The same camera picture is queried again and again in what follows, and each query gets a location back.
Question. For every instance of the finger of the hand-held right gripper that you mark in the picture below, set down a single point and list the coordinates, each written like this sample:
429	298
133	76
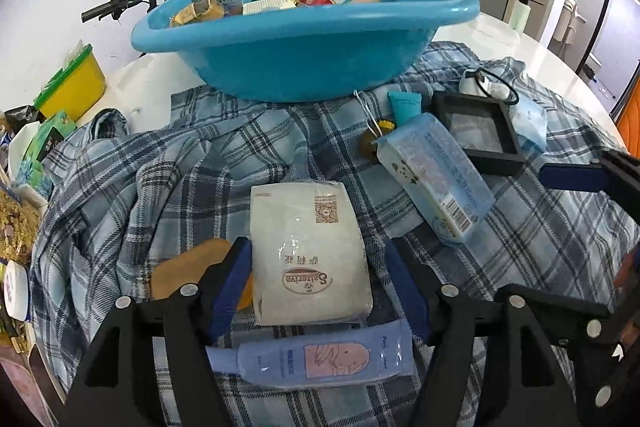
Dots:
600	347
570	177

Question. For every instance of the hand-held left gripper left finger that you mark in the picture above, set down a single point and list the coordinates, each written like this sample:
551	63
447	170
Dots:
230	292

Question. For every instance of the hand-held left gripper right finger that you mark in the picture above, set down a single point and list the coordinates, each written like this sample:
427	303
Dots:
402	279

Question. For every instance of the tan oval pad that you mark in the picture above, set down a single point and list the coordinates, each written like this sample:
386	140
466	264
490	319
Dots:
182	267

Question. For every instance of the pale blue packet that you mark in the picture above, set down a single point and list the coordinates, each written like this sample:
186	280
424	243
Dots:
530	122

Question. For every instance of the black square frame box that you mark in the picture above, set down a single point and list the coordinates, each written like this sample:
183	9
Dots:
492	164

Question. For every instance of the white tissue pack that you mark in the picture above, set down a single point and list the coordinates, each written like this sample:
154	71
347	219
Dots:
310	247

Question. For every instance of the light blue wipes pack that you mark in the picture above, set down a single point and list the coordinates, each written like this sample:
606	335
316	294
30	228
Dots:
435	177

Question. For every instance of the blue hand cream tube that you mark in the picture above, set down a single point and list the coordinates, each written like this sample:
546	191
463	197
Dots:
320	357

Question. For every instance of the blue plastic basin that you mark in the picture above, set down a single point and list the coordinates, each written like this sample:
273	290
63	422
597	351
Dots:
310	57

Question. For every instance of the orange object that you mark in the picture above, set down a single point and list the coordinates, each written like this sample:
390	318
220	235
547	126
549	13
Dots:
631	129

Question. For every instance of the green pump lotion bottle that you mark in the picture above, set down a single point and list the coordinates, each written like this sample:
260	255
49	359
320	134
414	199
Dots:
520	14

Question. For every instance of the teal tube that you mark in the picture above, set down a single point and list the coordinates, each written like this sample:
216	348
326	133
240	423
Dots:
405	107

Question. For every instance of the white jar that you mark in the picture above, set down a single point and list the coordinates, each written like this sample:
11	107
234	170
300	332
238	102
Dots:
17	289

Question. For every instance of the bag of yellow snacks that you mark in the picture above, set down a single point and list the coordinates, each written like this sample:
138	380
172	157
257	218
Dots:
17	222

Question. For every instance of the green tissue box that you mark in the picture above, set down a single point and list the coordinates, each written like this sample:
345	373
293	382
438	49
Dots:
47	139

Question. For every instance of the yellow tub with green lid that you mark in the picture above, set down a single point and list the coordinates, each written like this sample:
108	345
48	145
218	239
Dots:
75	87

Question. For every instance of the cream box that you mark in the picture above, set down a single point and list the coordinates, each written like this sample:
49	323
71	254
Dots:
267	6

